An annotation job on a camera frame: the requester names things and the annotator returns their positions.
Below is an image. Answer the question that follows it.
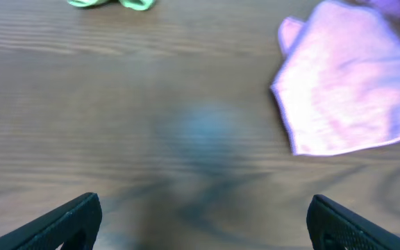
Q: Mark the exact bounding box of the purple cloth with label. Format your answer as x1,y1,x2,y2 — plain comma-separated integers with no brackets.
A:
271,1,400,156

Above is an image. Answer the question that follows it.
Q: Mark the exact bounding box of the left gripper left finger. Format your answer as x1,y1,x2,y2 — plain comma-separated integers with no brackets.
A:
0,192,102,250

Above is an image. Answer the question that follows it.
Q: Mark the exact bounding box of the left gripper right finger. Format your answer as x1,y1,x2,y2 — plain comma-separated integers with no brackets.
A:
306,194,400,250

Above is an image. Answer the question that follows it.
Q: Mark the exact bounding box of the folded green cloth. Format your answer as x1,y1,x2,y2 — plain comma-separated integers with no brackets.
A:
67,0,156,11

